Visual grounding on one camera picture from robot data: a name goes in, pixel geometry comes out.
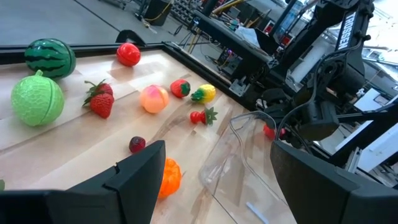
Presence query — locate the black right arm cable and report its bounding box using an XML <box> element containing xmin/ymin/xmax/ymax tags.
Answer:
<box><xmin>275</xmin><ymin>39</ymin><xmax>364</xmax><ymax>141</ymax></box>

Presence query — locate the round red toy fruit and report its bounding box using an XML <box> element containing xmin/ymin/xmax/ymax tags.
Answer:
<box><xmin>262</xmin><ymin>124</ymin><xmax>287</xmax><ymax>141</ymax></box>

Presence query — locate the dark red toy cherry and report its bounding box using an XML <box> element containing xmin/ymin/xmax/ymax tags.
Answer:
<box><xmin>128</xmin><ymin>136</ymin><xmax>147</xmax><ymax>154</ymax></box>

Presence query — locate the red strawberries pair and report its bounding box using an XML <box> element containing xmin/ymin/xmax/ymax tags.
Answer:
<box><xmin>190</xmin><ymin>106</ymin><xmax>219</xmax><ymax>127</ymax></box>

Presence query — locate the red toy strawberry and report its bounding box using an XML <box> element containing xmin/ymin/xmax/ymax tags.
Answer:
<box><xmin>84</xmin><ymin>79</ymin><xmax>114</xmax><ymax>97</ymax></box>
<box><xmin>82</xmin><ymin>92</ymin><xmax>115</xmax><ymax>119</ymax></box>
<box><xmin>170</xmin><ymin>78</ymin><xmax>192</xmax><ymax>99</ymax></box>

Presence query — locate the pink orange toy peach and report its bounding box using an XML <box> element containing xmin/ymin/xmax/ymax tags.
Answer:
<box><xmin>139</xmin><ymin>84</ymin><xmax>170</xmax><ymax>114</ymax></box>

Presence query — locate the yellow toy fruit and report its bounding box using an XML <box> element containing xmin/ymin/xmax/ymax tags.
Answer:
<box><xmin>190</xmin><ymin>83</ymin><xmax>217</xmax><ymax>105</ymax></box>

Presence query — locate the light green toy melon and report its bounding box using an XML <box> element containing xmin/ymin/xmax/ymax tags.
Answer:
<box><xmin>11</xmin><ymin>69</ymin><xmax>65</xmax><ymax>128</ymax></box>

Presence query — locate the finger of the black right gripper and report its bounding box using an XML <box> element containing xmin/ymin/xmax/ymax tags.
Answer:
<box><xmin>297</xmin><ymin>100</ymin><xmax>340</xmax><ymax>141</ymax></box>
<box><xmin>262</xmin><ymin>88</ymin><xmax>289</xmax><ymax>105</ymax></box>

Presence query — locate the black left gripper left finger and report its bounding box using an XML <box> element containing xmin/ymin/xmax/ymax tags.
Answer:
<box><xmin>0</xmin><ymin>139</ymin><xmax>167</xmax><ymax>224</ymax></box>

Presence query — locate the clear plastic container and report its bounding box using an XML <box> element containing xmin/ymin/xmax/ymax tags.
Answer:
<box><xmin>198</xmin><ymin>110</ymin><xmax>298</xmax><ymax>224</ymax></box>

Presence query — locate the green striped toy watermelon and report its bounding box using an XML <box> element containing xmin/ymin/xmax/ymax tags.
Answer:
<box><xmin>24</xmin><ymin>38</ymin><xmax>77</xmax><ymax>80</ymax></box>

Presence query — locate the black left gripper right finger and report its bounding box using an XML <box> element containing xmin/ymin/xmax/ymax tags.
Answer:
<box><xmin>269</xmin><ymin>139</ymin><xmax>398</xmax><ymax>224</ymax></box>

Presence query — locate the black floor box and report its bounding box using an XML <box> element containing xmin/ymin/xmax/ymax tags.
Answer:
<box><xmin>144</xmin><ymin>0</ymin><xmax>174</xmax><ymax>26</ymax></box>

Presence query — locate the black workbench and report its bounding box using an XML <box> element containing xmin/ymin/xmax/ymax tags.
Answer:
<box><xmin>192</xmin><ymin>11</ymin><xmax>277</xmax><ymax>82</ymax></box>

